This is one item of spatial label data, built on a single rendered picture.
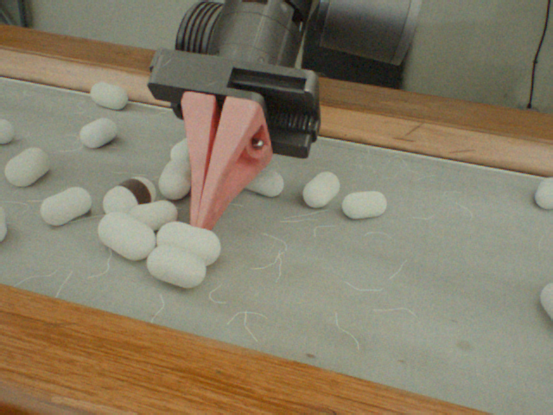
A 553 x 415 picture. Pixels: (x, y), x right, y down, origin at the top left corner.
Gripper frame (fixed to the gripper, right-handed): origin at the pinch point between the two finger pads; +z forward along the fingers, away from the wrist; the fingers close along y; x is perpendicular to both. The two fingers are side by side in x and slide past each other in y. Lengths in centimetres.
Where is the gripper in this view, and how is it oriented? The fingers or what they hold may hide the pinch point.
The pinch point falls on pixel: (202, 220)
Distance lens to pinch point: 32.2
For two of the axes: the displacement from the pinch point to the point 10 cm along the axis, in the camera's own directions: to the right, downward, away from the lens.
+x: 1.0, 3.4, 9.3
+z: -2.4, 9.2, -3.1
